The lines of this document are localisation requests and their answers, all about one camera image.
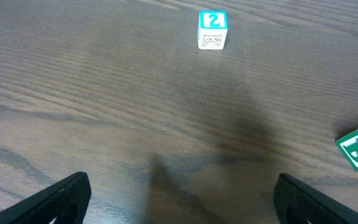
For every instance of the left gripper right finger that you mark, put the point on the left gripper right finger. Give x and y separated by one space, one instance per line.
297 202

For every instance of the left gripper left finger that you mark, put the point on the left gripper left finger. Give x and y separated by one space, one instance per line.
63 202

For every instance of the blue number 2 block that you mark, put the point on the blue number 2 block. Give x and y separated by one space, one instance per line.
212 30

